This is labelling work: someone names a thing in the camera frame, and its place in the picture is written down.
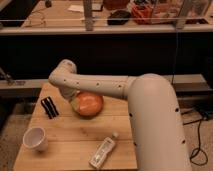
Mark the black white striped eraser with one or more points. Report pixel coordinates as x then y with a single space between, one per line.
49 107

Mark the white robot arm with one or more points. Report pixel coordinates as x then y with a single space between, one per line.
153 108

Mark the orange bowl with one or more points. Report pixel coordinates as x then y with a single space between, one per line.
87 104

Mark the white glue tube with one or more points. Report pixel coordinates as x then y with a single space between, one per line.
103 150

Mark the black pouch on bench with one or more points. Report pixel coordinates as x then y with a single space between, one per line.
119 17

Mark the orange box on bench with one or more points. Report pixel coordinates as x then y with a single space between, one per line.
141 14

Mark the white paper sheet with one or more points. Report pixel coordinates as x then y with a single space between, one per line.
79 8

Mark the white paper cup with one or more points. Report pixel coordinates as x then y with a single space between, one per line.
35 139

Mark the grey metal rail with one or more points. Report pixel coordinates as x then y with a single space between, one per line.
193 83

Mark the metal vertical post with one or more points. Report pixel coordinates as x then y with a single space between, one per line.
87 4

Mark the angled metal post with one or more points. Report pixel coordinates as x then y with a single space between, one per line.
183 13

